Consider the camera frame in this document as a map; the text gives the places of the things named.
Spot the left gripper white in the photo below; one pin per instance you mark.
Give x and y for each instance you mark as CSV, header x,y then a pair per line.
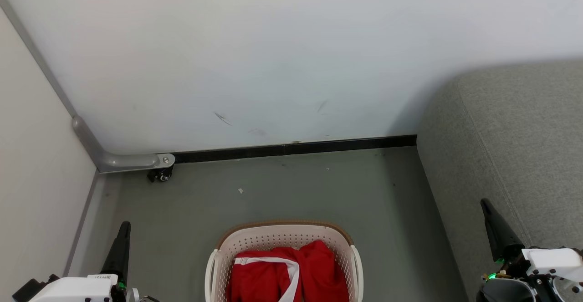
x,y
77,290

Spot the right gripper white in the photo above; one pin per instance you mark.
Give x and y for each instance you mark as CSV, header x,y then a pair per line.
x,y
553,258

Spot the red garment plain white trim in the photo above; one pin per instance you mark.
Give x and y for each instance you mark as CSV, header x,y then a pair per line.
x,y
259,279

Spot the grey fabric sofa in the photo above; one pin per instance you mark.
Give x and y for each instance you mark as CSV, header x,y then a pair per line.
x,y
524,133

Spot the black caster wheel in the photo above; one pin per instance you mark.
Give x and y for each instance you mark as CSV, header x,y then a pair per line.
x,y
161,174

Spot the beige perforated laundry basket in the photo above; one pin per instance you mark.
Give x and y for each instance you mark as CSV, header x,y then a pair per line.
x,y
278,240

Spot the black baseboard strip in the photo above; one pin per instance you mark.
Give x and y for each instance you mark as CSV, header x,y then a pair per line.
x,y
319,147

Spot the grey metal partition foot bracket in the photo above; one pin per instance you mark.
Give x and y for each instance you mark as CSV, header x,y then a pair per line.
x,y
123,161

